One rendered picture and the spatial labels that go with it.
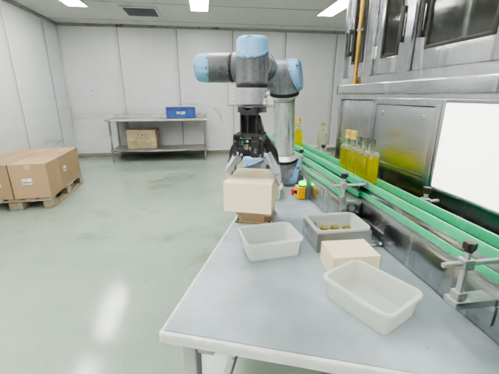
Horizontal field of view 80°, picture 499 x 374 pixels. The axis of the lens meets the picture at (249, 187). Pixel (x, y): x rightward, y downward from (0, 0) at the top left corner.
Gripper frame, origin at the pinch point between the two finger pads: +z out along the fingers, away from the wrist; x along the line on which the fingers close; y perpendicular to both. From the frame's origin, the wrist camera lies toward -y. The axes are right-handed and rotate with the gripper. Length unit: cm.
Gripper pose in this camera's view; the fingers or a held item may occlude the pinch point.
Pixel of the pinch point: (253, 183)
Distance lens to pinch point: 80.0
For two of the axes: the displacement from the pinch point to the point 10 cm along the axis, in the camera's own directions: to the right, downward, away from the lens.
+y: -2.1, 2.9, -9.3
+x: 9.8, 0.6, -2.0
